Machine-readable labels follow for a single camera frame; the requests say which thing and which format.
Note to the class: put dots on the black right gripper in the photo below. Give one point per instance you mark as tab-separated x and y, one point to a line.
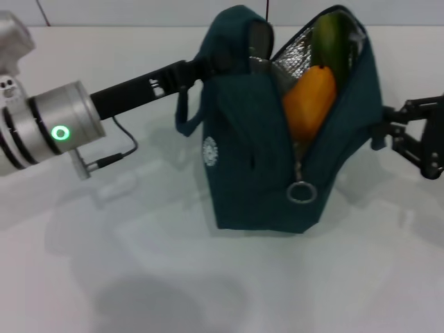
435	138

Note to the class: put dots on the dark teal insulated bag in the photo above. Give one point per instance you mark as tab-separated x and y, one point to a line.
249	156

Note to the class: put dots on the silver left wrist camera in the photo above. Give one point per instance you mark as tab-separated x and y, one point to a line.
14	48

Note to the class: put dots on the green cucumber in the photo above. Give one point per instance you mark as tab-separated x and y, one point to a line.
331	41

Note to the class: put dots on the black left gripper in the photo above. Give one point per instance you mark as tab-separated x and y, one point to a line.
128	95

